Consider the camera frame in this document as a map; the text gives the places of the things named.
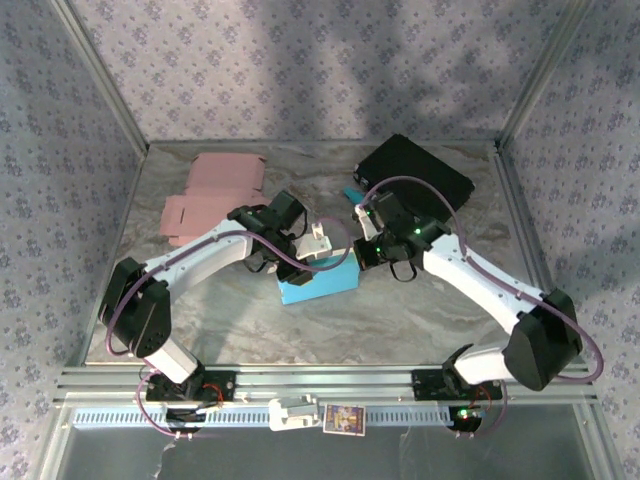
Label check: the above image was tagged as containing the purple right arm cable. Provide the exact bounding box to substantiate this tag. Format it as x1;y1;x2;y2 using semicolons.
357;174;605;441

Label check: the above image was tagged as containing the white slotted cable duct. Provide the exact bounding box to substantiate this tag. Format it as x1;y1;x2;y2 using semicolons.
72;405;454;432

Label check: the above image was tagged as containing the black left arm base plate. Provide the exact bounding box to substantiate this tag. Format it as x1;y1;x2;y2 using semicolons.
144;370;237;404

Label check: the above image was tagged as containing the aluminium mounting rail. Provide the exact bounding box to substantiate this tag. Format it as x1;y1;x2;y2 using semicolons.
53;363;600;407

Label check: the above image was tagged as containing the white plastic bracket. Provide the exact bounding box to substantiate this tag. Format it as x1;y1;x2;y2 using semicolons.
268;393;322;433

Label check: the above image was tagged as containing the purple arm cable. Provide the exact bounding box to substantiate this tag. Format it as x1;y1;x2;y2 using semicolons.
357;174;605;441
102;216;354;441

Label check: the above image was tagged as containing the pink paper box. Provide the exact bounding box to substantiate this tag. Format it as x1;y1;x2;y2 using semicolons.
160;153;271;248

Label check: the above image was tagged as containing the printed picture card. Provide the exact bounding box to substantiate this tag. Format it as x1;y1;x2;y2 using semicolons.
322;403;367;437

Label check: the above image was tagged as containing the black round controller board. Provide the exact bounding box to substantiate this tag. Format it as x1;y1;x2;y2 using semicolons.
446;404;490;434

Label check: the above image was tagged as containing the blue paper box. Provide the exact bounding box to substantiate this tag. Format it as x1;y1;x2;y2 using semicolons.
276;249;361;306

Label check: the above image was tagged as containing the aluminium corner post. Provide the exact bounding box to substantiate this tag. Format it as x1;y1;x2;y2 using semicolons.
48;0;151;157
496;0;597;154

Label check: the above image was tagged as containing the black flat case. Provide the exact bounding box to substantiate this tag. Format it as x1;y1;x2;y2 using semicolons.
352;133;476;226

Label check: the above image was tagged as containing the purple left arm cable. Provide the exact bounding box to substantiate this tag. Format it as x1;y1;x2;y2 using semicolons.
102;216;354;441

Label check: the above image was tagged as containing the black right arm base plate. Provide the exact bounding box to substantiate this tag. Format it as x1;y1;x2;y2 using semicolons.
411;368;504;402

